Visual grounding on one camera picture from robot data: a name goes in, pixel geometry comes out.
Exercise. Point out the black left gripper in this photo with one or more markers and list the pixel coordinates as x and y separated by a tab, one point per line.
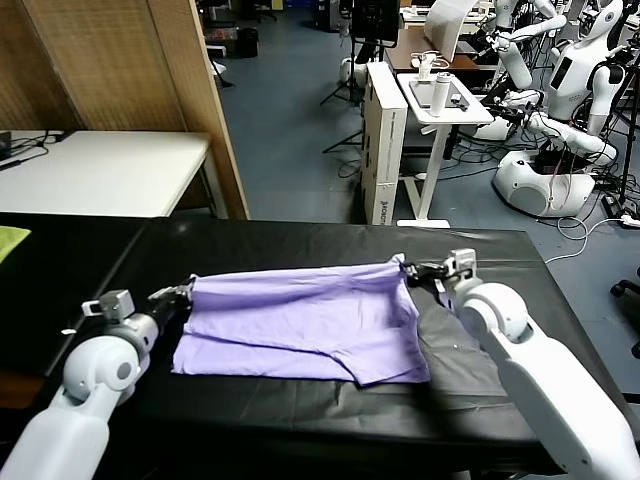
167	311

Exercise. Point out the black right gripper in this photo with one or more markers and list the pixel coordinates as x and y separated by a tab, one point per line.
432	277

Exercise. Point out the lavender t-shirt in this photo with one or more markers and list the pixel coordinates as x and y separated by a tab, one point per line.
300	325

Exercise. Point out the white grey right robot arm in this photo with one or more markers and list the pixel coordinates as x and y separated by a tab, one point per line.
525	360

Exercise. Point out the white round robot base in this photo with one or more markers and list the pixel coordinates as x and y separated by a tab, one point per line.
346	70

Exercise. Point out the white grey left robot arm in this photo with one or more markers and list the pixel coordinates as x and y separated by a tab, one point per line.
95	365

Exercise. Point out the black plastic table cover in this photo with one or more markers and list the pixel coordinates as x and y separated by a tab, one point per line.
500	250

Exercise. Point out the white height-adjustable desk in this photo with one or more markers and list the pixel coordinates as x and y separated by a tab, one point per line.
430	165

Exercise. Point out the black side table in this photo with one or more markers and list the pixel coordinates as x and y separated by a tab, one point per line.
60	280

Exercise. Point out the tall white cardboard box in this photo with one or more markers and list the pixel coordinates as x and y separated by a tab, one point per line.
385	150

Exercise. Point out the white rectangular table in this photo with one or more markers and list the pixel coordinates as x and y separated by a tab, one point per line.
110	170

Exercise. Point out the small black gadget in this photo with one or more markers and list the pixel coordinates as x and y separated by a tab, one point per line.
457	101

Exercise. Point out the yellow-green cloth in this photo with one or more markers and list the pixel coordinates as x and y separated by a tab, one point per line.
10	242

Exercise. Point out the white bottle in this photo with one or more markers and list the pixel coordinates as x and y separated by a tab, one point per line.
439	95

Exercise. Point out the black floor power strip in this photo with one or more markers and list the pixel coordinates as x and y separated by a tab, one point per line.
612	205

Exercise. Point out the white headset on stand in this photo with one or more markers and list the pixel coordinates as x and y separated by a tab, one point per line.
425	62

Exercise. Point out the black office chair base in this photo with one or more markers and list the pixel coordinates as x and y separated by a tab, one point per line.
625	289

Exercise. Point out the brown wooden desk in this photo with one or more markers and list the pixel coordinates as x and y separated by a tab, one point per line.
400	55

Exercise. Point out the black tripod stand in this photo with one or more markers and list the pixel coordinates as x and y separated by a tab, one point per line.
355	60

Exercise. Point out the small black device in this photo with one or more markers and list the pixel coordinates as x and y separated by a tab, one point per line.
4	145

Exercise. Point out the wooden folding screen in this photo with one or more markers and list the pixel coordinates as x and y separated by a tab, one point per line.
125	65

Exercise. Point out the white curved panel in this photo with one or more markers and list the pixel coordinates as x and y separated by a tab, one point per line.
445	30

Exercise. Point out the tall black tripod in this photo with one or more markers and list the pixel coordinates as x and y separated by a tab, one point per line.
626	150

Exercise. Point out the white humanoid robot with base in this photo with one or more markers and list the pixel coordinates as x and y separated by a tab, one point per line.
570	75

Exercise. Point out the black monitor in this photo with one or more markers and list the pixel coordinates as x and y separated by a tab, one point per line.
375	20

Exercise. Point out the black box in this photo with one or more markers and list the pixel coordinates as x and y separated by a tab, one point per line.
247	45

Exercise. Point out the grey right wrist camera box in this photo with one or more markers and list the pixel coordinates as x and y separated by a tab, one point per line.
462	262

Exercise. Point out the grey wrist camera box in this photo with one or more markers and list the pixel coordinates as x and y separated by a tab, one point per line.
115	302
462	262

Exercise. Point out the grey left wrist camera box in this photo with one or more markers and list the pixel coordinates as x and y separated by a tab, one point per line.
115	302

